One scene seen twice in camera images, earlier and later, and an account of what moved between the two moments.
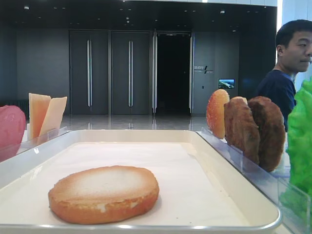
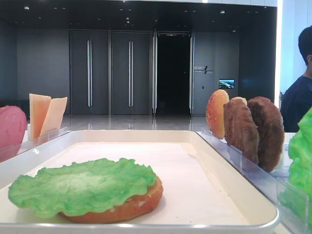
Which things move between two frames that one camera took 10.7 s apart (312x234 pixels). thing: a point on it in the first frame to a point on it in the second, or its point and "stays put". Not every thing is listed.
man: [294, 46] to [297, 100]
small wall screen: [226, 83] stays put
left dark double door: [88, 72] stays put
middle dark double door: [130, 72] stays put
